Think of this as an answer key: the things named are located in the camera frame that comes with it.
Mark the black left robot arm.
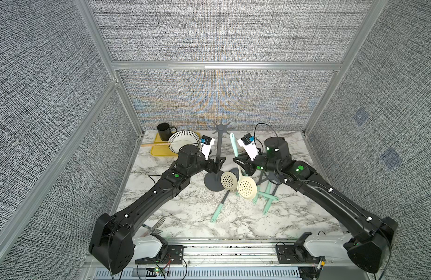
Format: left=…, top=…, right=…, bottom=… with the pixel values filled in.
left=89, top=144, right=226, bottom=275

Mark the grey skimmer lone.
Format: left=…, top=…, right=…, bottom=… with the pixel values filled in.
left=211, top=190, right=231, bottom=223

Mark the white bowl black rim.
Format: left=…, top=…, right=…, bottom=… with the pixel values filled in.
left=168, top=130, right=201, bottom=154

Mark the wooden handled white spatula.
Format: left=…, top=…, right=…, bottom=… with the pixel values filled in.
left=140, top=142, right=172, bottom=147

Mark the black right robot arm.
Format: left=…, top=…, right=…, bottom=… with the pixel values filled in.
left=233, top=134, right=398, bottom=274

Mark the grey utensil rack stand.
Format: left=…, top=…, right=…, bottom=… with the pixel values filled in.
left=204, top=120, right=233, bottom=192

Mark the metal fork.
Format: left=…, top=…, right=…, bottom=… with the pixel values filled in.
left=142, top=217, right=166, bottom=235

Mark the yellow tray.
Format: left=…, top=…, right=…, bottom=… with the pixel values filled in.
left=150, top=131, right=202, bottom=158

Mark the cream skimmer mint handle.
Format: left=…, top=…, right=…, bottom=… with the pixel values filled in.
left=229, top=133, right=257, bottom=200

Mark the black mug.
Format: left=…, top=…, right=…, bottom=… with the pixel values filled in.
left=157, top=122, right=178, bottom=142

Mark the grey skimmer left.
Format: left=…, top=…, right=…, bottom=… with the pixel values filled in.
left=253, top=181, right=279, bottom=215

